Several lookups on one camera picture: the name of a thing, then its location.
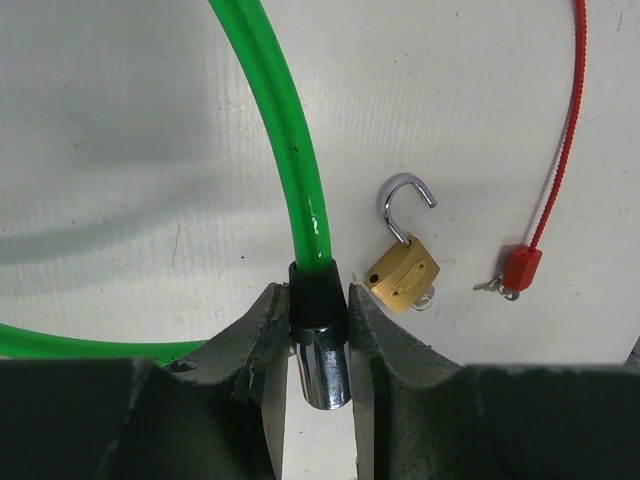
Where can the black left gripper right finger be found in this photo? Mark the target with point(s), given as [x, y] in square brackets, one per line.
[411, 418]

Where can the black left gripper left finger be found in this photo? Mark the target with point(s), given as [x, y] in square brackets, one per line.
[245, 366]

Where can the green cable lock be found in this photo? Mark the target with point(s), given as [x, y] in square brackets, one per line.
[317, 308]

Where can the brass padlock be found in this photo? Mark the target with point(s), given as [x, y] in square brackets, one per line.
[407, 269]

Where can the red cable padlock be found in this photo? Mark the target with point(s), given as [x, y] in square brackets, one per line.
[522, 261]

